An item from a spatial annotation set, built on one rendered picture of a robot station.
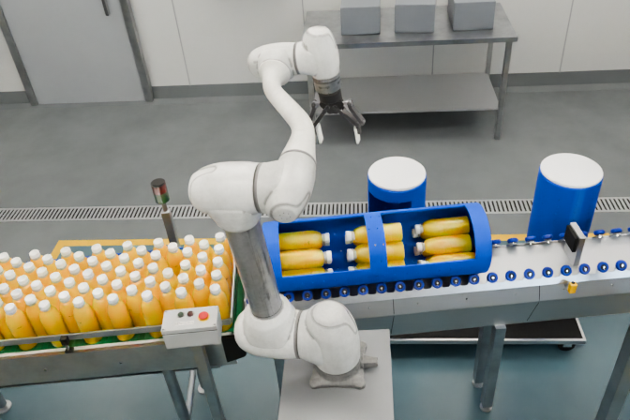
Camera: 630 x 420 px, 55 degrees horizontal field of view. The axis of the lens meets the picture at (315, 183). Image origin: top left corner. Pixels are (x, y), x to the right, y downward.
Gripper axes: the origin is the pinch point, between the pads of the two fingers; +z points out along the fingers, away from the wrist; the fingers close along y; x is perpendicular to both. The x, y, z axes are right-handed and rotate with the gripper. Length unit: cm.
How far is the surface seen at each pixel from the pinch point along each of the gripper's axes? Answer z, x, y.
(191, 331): 46, -54, -50
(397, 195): 67, 48, 5
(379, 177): 63, 56, -5
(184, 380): 151, -15, -111
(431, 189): 176, 180, -5
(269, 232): 35.7, -12.5, -31.3
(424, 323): 95, -3, 22
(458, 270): 62, -1, 38
